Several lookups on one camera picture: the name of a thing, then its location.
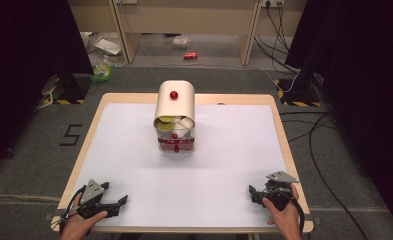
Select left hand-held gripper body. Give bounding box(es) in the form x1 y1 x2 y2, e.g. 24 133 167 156
78 179 122 219

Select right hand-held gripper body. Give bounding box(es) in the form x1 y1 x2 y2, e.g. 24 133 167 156
258 170 299 212

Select clear drawer with cups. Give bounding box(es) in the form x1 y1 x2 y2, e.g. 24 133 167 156
153 114 196 140

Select cream drawer cabinet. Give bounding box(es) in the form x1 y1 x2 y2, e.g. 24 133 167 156
153 79 197 154

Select person's right hand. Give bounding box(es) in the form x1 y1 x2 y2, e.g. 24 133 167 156
262 184 303 240

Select person's left hand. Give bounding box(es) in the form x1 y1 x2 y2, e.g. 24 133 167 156
59 192 109 240

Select white table mat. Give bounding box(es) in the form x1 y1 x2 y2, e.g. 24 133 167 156
61 102 289 229

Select wooden table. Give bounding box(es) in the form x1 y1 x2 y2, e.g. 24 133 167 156
50 92 315 234

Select clear drawer with red contents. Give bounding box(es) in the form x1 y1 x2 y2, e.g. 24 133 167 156
157 135 196 154

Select black stand base striped tape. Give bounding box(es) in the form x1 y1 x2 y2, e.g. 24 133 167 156
42 73 92 106
273 78 323 108

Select green packet on floor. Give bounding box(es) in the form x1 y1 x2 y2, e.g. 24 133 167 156
90 54 116 84

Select black curtain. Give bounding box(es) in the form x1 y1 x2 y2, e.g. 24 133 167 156
0 0 95 174
285 0 393 228

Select white paper sheets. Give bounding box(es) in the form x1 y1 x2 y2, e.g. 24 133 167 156
80 31 125 66

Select clear plastic pack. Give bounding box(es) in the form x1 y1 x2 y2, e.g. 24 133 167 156
171 35 192 49

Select beige wooden desk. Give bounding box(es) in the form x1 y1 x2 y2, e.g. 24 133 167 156
67 0 308 67

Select long black floor cable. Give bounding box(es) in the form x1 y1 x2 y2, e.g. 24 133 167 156
278 111 372 240

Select short white cable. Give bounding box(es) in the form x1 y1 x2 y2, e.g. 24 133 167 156
33 91 55 111

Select bundle of black wall cables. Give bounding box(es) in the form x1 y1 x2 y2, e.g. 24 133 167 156
253 3 302 75

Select white wall socket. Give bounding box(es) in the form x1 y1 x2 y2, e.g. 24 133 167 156
261 0 285 8

